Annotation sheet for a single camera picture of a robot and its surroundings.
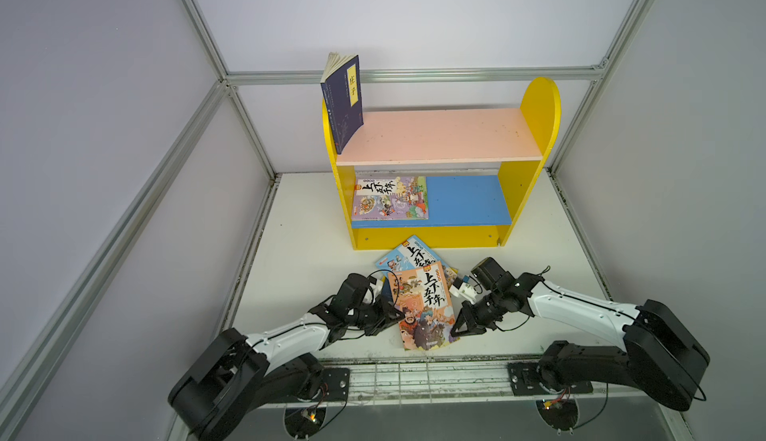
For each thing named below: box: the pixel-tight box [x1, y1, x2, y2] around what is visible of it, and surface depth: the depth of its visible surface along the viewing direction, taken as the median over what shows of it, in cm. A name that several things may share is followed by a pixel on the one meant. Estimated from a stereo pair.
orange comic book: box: [388, 260, 460, 351], surface depth 84 cm
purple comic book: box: [352, 175, 429, 221], surface depth 94 cm
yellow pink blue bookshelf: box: [321, 77, 562, 251], surface depth 79 cm
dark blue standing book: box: [320, 51, 365, 155], surface depth 64 cm
